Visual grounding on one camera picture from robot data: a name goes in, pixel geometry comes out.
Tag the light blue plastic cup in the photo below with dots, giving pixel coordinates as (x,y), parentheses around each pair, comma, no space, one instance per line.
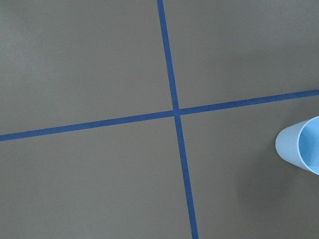
(299,145)

